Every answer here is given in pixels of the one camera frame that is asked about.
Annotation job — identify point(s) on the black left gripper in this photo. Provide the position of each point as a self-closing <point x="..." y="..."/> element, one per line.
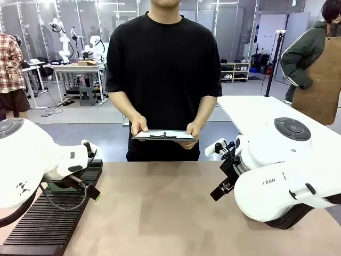
<point x="62" y="181"/>

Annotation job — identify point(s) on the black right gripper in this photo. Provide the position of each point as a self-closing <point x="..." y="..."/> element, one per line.
<point x="232" y="168"/>

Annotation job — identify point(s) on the black clipboard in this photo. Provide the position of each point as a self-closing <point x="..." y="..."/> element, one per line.
<point x="163" y="138"/>

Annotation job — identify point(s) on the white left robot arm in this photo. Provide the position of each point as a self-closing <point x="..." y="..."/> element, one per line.
<point x="29" y="157"/>

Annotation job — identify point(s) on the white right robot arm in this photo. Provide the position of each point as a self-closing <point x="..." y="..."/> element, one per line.
<point x="279" y="192"/>

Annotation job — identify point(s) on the person's left forearm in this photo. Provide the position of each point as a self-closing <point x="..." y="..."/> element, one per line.
<point x="206" y="109"/>

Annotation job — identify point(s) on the person's right forearm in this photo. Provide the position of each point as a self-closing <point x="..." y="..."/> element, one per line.
<point x="123" y="106"/>

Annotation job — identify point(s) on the person's left hand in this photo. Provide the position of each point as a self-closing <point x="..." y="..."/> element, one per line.
<point x="193" y="133"/>

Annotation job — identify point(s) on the person's right hand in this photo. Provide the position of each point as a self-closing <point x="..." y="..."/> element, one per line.
<point x="139" y="125"/>

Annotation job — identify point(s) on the black slotted rack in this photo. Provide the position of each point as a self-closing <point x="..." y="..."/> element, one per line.
<point x="64" y="213"/>

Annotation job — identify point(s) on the white paper sheet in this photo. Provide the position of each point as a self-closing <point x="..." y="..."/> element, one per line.
<point x="173" y="134"/>

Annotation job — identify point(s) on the grey step stool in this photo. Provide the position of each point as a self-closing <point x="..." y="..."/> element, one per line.
<point x="88" y="96"/>

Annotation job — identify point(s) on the white shoe shelf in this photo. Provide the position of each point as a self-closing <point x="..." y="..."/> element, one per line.
<point x="234" y="72"/>

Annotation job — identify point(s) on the white background workbench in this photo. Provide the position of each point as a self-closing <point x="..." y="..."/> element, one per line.
<point x="77" y="68"/>

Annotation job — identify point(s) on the cardboard box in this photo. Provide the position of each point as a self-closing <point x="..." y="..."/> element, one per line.
<point x="88" y="63"/>

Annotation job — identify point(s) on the black office chair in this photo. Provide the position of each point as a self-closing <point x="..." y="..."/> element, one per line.
<point x="45" y="66"/>

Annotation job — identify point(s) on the blue and black bags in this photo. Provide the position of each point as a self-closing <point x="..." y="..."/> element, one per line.
<point x="259" y="62"/>

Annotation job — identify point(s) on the white background desk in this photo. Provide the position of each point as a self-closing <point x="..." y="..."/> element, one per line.
<point x="33" y="69"/>

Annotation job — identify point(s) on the person in black t-shirt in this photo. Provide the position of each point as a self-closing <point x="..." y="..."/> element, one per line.
<point x="162" y="66"/>

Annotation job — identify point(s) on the short white background robot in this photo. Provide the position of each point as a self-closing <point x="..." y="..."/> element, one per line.
<point x="94" y="48"/>

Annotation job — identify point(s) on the tall white background robot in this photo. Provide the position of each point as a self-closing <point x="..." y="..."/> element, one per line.
<point x="63" y="42"/>

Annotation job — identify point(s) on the mannequin in plaid shirt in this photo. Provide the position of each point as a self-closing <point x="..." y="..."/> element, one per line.
<point x="9" y="64"/>

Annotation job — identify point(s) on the person in brown apron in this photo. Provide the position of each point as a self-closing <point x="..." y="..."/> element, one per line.
<point x="317" y="72"/>

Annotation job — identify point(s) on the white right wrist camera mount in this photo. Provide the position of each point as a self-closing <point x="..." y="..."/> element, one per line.
<point x="211" y="149"/>

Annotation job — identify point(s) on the black camera pole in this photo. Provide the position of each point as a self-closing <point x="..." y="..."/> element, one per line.
<point x="273" y="66"/>

